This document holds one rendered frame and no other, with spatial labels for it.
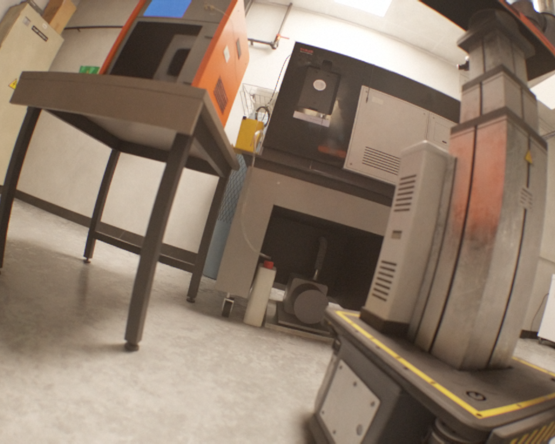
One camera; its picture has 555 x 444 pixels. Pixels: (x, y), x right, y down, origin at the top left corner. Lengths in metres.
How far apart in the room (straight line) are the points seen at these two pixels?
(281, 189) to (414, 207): 0.74
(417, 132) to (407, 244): 1.04
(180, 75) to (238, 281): 0.84
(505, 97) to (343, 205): 0.86
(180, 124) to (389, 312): 0.62
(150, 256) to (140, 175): 2.04
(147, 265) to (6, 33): 3.17
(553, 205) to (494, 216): 3.76
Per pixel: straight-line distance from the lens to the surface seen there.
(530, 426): 0.40
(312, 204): 1.26
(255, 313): 1.35
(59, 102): 0.96
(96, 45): 3.85
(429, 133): 1.63
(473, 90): 0.75
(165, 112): 0.74
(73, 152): 3.29
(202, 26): 0.99
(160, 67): 0.93
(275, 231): 1.91
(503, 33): 0.84
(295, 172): 1.29
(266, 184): 1.26
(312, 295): 1.41
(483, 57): 0.81
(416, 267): 0.64
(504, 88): 0.68
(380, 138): 1.49
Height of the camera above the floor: 0.41
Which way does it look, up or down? 3 degrees up
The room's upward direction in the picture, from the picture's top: 16 degrees clockwise
